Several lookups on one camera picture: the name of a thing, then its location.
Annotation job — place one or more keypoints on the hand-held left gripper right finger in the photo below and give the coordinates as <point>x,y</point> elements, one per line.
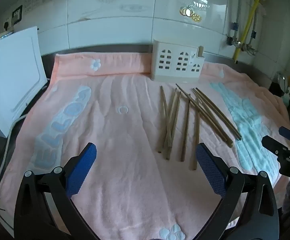
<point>209,170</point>

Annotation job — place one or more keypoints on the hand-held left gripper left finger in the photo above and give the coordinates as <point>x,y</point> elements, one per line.
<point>81,170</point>

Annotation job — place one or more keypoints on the pile of wooden chopsticks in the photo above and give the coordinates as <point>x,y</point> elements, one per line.
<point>185,127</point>

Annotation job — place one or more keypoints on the cream house-shaped chopstick holder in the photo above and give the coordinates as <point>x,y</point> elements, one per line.
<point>174,73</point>

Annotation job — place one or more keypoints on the white spray bottle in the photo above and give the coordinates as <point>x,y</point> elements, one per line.
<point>287,96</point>

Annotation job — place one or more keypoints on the pink printed towel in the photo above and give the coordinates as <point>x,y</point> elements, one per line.
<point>125,155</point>

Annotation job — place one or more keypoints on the metal pipe valve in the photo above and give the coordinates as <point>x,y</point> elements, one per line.
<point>244,46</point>

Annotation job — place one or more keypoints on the blue pipe clip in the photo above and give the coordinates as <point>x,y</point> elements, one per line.
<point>233,25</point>
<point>253,34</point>

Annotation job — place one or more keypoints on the yellow gas pipe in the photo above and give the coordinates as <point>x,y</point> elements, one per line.
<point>247,25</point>

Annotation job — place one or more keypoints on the metal flexible pipe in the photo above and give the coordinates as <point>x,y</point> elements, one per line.
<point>237,12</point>

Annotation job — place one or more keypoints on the white wall socket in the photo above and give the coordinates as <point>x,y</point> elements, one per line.
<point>7,25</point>

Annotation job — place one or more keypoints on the black wall switch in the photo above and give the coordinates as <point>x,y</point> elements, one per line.
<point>17,15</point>

